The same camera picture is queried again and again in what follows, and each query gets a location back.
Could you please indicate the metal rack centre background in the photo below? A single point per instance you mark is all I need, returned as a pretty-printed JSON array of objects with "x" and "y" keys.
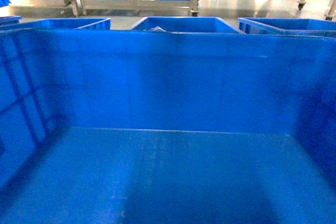
[{"x": 80, "y": 7}]

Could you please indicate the blue crate behind centre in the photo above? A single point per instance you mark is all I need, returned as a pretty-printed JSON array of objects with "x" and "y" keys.
[{"x": 185, "y": 25}]

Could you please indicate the blue crate behind left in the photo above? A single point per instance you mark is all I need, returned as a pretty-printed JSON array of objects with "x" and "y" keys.
[{"x": 64, "y": 23}]

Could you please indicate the blue crate behind right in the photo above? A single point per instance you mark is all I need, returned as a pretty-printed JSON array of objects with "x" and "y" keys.
[{"x": 287, "y": 26}]

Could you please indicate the large blue plastic crate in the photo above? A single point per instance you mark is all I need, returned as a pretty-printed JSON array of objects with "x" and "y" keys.
[{"x": 110, "y": 126}]

